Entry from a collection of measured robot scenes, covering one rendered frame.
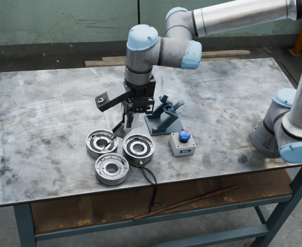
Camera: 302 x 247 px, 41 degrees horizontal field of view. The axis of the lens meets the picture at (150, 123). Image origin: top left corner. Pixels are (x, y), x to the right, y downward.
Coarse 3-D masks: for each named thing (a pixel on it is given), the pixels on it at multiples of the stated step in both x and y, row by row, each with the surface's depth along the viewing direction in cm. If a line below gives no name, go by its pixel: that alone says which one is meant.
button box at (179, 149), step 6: (174, 138) 139; (180, 138) 138; (192, 138) 140; (174, 144) 138; (180, 144) 137; (186, 144) 138; (192, 144) 138; (174, 150) 138; (180, 150) 137; (186, 150) 138; (192, 150) 139; (174, 156) 139
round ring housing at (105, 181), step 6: (102, 156) 130; (108, 156) 131; (114, 156) 132; (120, 156) 131; (96, 162) 128; (108, 162) 130; (114, 162) 130; (126, 162) 130; (96, 168) 126; (108, 168) 131; (114, 168) 131; (120, 168) 129; (126, 168) 129; (96, 174) 126; (108, 174) 127; (114, 174) 127; (126, 174) 127; (102, 180) 125; (108, 180) 124; (114, 180) 124; (120, 180) 126
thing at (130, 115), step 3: (129, 108) 118; (129, 111) 117; (126, 114) 120; (129, 114) 117; (132, 114) 118; (129, 117) 118; (132, 117) 118; (129, 120) 118; (132, 120) 119; (129, 123) 120; (126, 126) 122; (129, 126) 122
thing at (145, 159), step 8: (128, 136) 137; (136, 136) 139; (144, 136) 138; (136, 144) 137; (144, 144) 137; (152, 144) 137; (136, 152) 134; (144, 152) 135; (152, 152) 134; (128, 160) 135; (136, 160) 132; (144, 160) 133
